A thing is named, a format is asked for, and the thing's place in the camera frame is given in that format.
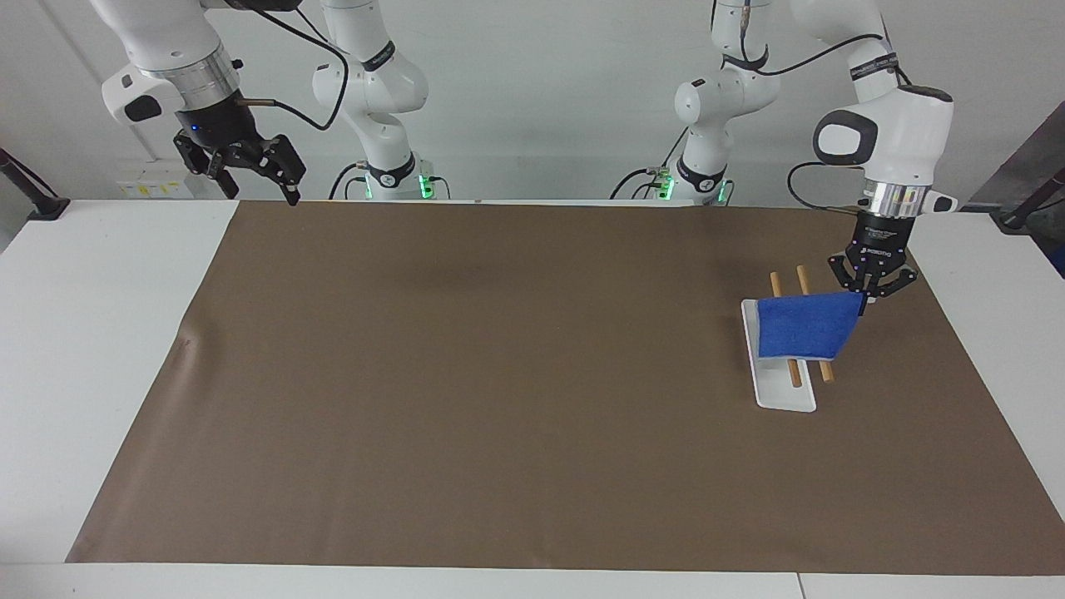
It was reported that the white rack base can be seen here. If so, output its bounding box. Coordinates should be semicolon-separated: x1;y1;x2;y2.
741;297;819;413

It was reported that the white wall socket strip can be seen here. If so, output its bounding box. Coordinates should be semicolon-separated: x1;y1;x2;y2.
116;170;195;201

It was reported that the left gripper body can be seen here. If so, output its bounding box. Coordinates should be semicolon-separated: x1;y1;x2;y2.
846;213;915;271

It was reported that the black stand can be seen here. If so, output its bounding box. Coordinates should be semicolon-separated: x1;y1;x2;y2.
988;165;1065;235
0;147;71;222

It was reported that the black cable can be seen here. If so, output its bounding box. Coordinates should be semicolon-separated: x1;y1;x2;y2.
710;0;913;89
610;125;693;201
328;161;372;201
223;0;351;133
786;161;868;213

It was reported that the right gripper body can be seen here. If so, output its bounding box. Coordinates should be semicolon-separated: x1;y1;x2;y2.
172;89;270;157

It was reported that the wooden rod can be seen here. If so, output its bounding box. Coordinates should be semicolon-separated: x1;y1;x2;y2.
768;271;805;389
795;265;836;384

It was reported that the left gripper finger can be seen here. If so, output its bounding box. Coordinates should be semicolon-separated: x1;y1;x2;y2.
827;254;869;296
859;264;919;317

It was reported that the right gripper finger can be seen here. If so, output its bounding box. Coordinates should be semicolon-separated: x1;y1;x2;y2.
249;132;307;207
173;131;241;201

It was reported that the blue towel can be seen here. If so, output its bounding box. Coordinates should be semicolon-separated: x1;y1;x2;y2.
755;290;867;364

